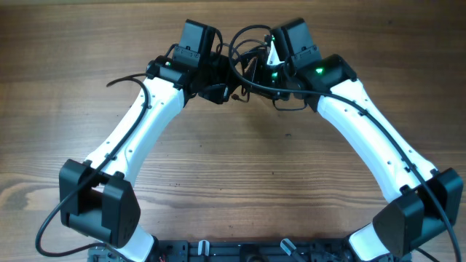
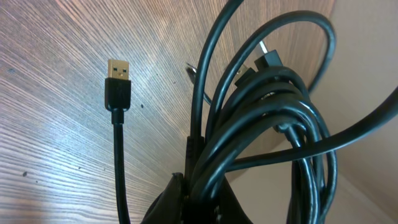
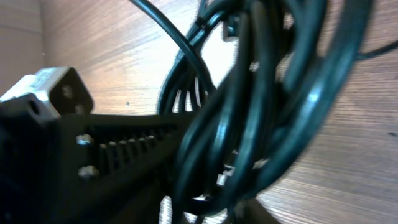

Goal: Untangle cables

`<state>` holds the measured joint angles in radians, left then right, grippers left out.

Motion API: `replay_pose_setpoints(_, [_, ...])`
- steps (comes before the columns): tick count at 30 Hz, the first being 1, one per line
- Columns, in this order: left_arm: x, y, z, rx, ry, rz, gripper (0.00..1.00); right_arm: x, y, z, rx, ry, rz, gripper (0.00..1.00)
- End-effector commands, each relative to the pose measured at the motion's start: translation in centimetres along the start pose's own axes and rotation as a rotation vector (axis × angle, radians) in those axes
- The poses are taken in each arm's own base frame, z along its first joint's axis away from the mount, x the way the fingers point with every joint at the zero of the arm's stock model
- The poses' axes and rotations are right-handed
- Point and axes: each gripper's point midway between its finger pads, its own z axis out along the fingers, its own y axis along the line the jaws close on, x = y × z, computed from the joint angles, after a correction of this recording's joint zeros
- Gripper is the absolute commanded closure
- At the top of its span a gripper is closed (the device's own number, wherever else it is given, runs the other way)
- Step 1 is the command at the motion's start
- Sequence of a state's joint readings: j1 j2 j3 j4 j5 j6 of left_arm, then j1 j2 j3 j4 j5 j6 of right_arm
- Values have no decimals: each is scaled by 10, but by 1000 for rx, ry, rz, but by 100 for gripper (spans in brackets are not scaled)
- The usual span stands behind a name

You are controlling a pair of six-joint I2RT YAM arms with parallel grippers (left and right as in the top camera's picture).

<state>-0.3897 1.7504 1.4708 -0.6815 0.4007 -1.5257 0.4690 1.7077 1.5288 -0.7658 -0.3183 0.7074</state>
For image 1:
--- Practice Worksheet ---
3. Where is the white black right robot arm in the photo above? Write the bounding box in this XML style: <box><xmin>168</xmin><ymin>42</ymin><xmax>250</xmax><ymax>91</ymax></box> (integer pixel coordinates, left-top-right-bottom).
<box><xmin>242</xmin><ymin>18</ymin><xmax>464</xmax><ymax>261</ymax></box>

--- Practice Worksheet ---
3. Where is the thin black USB cable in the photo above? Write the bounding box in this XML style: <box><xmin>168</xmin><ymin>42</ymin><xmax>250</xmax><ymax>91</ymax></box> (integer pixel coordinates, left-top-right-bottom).
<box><xmin>218</xmin><ymin>38</ymin><xmax>269</xmax><ymax>103</ymax></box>

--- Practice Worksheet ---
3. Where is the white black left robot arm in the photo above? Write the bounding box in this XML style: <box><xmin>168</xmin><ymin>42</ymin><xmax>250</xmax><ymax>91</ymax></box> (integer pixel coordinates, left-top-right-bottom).
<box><xmin>59</xmin><ymin>20</ymin><xmax>228</xmax><ymax>261</ymax></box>

